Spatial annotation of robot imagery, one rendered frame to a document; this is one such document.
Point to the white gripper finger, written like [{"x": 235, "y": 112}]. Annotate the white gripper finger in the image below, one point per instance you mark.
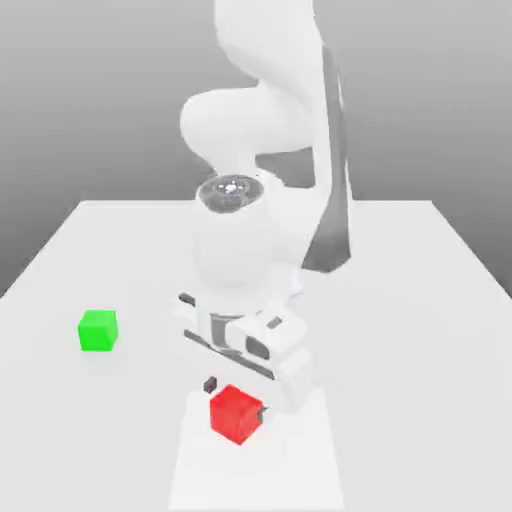
[
  {"x": 262, "y": 414},
  {"x": 210, "y": 384}
]

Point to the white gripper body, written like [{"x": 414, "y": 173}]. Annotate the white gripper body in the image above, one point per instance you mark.
[{"x": 295, "y": 380}]

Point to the small red cube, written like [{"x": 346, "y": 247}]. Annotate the small red cube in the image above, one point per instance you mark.
[{"x": 234, "y": 414}]

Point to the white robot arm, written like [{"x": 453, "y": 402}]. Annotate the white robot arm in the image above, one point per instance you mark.
[{"x": 236, "y": 124}]

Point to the small green cube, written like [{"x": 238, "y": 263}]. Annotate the small green cube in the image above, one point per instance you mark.
[{"x": 97, "y": 331}]

